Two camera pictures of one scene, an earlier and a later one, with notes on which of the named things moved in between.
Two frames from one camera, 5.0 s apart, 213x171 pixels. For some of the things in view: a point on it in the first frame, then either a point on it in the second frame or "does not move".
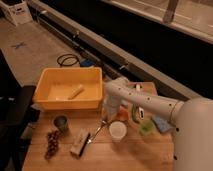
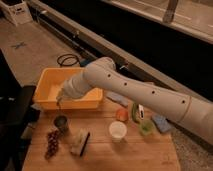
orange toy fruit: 122,114 does not move
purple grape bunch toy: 53,142 does not move
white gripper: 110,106 -> 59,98
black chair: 17,113 does not move
